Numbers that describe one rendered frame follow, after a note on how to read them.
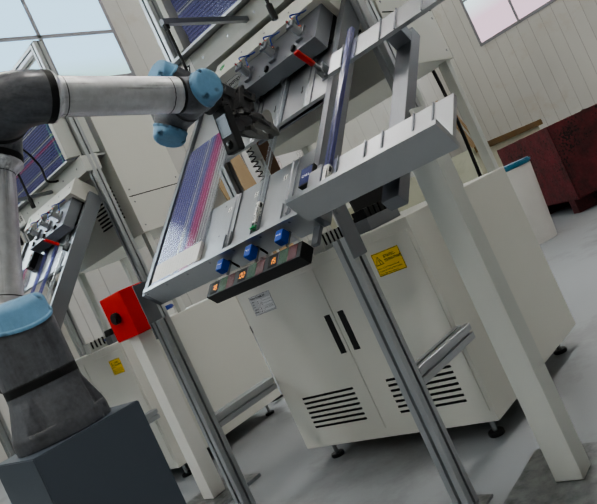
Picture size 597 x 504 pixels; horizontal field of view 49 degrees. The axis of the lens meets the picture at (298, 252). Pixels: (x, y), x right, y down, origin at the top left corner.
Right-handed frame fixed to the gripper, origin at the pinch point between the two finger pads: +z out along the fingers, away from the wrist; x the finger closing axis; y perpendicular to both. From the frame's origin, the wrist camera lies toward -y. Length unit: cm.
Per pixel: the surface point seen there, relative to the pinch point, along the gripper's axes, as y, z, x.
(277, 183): -17.0, -2.9, -5.0
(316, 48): 20.7, 2.6, -14.6
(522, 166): 123, 270, 64
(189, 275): -32.4, -6.7, 26.1
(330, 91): 2.4, 0.3, -21.0
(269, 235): -32.4, -6.6, -6.3
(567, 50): 583, 772, 197
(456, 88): 34, 60, -19
